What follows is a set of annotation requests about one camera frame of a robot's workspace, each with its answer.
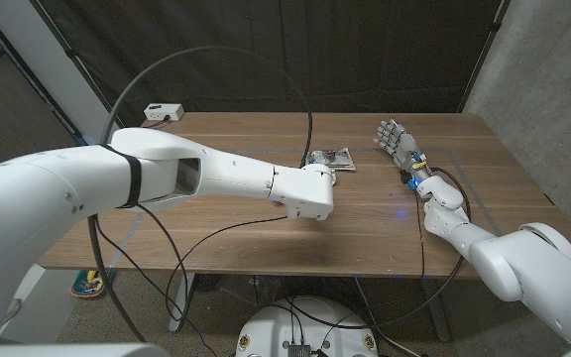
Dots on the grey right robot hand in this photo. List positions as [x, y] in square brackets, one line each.
[404, 149]

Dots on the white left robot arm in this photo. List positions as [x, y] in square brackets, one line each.
[117, 188]

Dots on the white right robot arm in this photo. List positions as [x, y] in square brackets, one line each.
[513, 268]

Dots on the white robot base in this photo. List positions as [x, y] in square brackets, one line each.
[275, 327]

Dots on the printed plastic package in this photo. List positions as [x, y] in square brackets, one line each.
[335, 158]

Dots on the black fabric backdrop curtain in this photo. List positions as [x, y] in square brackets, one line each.
[365, 49]

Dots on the black backdrop stand pole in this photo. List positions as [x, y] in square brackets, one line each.
[484, 52]
[70, 49]

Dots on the grey metal table leg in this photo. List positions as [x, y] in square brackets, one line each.
[436, 312]
[182, 292]

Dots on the white power strip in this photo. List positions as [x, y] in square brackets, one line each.
[164, 111]

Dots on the colourful green orange shoe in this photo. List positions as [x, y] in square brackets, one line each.
[84, 285]

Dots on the white robot torso edge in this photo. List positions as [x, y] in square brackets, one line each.
[67, 351]

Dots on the white floor platform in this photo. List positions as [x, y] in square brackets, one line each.
[42, 307]

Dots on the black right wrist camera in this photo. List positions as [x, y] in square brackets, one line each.
[408, 179]

